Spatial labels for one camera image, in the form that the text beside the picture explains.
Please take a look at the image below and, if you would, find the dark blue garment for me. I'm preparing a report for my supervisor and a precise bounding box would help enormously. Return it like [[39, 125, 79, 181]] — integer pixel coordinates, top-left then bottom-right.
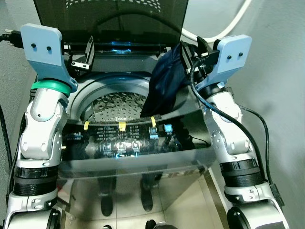
[[142, 43, 197, 118]]

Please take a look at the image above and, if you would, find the grey top-load washing machine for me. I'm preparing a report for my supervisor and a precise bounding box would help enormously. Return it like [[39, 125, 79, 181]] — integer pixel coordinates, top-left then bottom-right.
[[29, 0, 229, 229]]

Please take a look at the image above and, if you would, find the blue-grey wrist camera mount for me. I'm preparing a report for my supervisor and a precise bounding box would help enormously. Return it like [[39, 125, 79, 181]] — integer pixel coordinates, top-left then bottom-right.
[[195, 35, 252, 90], [20, 23, 79, 94]]

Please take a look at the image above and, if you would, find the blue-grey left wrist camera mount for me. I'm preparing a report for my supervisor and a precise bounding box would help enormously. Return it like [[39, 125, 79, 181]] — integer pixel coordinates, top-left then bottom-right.
[[20, 23, 79, 94]]

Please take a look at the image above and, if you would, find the white hose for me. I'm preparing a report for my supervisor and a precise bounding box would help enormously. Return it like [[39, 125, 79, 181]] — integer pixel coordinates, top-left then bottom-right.
[[180, 0, 254, 42]]

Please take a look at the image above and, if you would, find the steel washer drum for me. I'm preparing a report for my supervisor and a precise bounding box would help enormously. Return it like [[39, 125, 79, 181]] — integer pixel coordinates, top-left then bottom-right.
[[79, 79, 155, 122]]

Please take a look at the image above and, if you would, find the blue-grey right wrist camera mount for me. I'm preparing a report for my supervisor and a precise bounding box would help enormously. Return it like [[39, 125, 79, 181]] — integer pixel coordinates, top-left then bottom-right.
[[195, 35, 252, 90]]

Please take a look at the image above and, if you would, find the dark smoked washer lid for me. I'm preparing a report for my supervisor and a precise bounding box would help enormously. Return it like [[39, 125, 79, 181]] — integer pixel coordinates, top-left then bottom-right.
[[33, 0, 189, 48]]

